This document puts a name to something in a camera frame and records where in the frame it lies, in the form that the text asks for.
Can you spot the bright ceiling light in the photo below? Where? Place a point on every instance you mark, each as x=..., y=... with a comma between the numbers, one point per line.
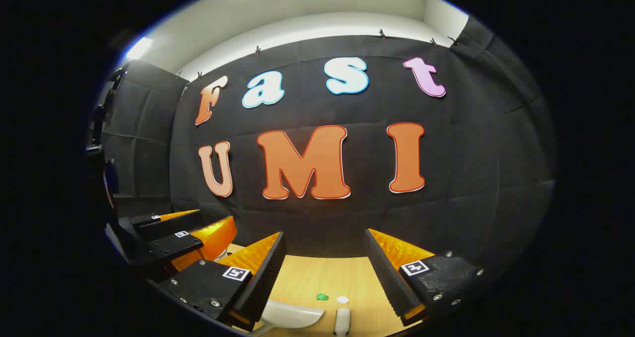
x=139, y=48

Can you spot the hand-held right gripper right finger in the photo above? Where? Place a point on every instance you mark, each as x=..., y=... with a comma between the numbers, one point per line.
x=387, y=277

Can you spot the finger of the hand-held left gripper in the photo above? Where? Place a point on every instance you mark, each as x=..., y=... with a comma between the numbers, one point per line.
x=168, y=226
x=163, y=247

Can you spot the grey plastic dustpan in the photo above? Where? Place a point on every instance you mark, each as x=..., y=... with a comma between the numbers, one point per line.
x=290, y=314

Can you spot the white paper ball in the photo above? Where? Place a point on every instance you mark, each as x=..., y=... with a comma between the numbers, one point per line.
x=342, y=300

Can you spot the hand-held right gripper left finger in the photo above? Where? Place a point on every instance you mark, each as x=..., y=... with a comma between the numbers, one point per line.
x=258, y=282

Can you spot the black backdrop cloth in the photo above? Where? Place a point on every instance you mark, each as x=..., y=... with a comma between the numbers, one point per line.
x=357, y=213

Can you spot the black fabric partition panel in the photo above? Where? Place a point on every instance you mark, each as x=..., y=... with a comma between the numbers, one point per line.
x=144, y=128

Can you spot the wooden desktop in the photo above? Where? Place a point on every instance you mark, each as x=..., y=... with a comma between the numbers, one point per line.
x=347, y=277

